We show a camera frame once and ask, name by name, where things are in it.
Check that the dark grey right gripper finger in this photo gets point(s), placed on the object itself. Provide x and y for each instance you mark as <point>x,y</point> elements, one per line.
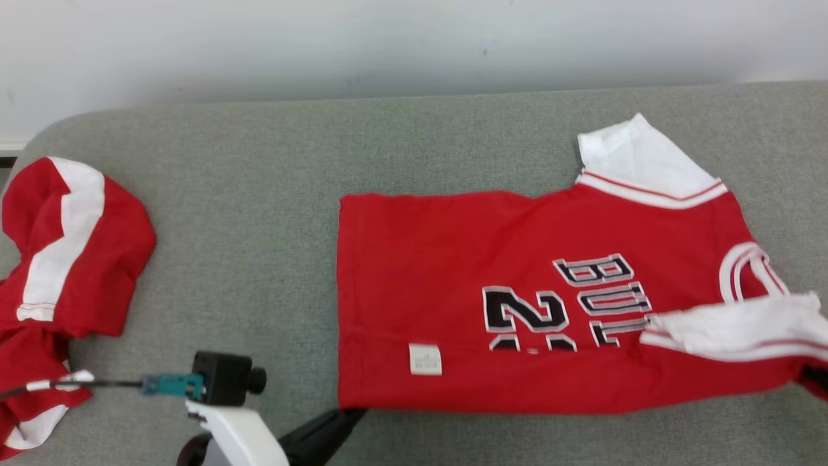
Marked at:
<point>820,378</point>

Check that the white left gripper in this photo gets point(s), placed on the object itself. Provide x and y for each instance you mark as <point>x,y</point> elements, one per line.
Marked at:
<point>239,440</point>

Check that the red jersey with black lettering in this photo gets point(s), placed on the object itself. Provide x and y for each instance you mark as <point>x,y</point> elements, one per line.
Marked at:
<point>453,259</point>

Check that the red garment with wide white stripe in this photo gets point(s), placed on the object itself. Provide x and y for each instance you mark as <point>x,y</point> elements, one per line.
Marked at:
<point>103,259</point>

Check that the white tape tag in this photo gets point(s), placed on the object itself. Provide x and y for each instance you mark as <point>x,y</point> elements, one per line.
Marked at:
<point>61,380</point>

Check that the black skirting board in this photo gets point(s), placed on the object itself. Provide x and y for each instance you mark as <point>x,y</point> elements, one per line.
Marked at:
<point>6,160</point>

